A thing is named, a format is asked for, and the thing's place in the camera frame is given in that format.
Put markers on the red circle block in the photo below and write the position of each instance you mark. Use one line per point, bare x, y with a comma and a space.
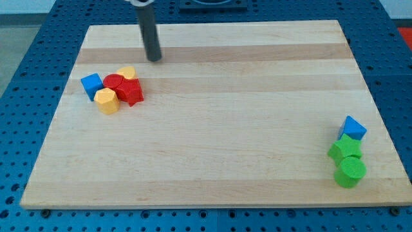
113, 81

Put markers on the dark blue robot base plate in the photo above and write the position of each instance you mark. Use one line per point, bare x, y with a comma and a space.
212, 4

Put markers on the yellow heart block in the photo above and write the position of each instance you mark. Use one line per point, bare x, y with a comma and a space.
128, 72

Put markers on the red star block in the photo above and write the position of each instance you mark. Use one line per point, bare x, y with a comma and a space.
130, 91

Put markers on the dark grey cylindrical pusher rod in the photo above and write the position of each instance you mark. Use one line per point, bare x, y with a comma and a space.
147, 24

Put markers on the yellow hexagon block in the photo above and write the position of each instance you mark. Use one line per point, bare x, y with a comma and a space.
107, 101

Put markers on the light wooden board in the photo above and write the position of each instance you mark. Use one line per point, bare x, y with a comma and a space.
235, 115

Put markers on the blue triangle block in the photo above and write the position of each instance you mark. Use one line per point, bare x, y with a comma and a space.
352, 128

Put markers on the green star block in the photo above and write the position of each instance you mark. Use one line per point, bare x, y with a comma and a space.
343, 148

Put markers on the green cylinder block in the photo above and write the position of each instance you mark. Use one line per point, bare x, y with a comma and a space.
349, 172

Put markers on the blue cube block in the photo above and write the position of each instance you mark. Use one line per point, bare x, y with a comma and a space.
92, 84

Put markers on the white rod mount collar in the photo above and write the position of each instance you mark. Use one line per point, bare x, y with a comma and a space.
140, 2

